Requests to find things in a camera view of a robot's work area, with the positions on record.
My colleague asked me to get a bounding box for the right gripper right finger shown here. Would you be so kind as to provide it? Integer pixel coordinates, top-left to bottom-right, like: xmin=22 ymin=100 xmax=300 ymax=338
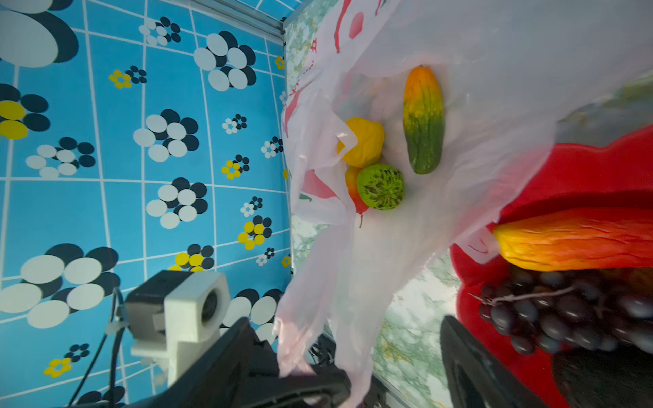
xmin=440 ymin=316 xmax=547 ymax=408

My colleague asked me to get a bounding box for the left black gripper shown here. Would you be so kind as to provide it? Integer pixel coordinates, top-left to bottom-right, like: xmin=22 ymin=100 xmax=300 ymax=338
xmin=244 ymin=336 xmax=389 ymax=408

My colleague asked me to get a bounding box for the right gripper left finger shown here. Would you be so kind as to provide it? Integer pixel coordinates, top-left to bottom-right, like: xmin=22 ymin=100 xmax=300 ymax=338
xmin=132 ymin=318 xmax=278 ymax=407

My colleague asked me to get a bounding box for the dark purple grape bunch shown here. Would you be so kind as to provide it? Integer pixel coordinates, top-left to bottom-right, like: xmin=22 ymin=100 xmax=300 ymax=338
xmin=474 ymin=267 xmax=652 ymax=356

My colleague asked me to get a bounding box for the dark avocado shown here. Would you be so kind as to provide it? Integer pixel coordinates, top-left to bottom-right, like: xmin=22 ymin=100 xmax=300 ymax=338
xmin=552 ymin=347 xmax=652 ymax=408

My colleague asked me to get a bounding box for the red yellow mango fruit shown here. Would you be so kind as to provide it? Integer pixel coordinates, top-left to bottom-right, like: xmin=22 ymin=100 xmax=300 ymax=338
xmin=492 ymin=207 xmax=652 ymax=272

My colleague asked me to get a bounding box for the green round fruit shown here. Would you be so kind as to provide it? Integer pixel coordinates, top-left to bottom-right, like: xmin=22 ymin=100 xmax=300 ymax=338
xmin=356 ymin=163 xmax=405 ymax=211

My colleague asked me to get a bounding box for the yellow lemon fruit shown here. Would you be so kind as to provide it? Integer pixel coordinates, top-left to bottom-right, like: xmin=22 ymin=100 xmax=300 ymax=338
xmin=343 ymin=117 xmax=385 ymax=168

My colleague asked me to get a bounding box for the pink printed plastic bag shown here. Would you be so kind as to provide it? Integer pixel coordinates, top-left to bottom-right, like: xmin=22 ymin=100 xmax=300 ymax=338
xmin=274 ymin=1 xmax=652 ymax=406

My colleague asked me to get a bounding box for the green orange papaya fruit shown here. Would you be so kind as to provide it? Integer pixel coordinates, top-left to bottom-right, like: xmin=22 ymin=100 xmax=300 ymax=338
xmin=402 ymin=66 xmax=445 ymax=175

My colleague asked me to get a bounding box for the red flower-shaped plate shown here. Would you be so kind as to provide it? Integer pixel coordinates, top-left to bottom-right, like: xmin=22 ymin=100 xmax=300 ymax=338
xmin=451 ymin=127 xmax=652 ymax=407

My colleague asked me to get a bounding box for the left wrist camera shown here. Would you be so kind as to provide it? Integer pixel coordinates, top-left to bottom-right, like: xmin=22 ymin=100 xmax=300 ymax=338
xmin=124 ymin=270 xmax=231 ymax=386

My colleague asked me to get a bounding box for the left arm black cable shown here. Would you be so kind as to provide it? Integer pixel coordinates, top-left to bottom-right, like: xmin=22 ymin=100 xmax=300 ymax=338
xmin=65 ymin=287 xmax=129 ymax=408

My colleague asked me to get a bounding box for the left aluminium corner post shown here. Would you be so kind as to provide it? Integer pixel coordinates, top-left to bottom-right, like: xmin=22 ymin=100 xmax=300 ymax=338
xmin=167 ymin=0 xmax=285 ymax=45

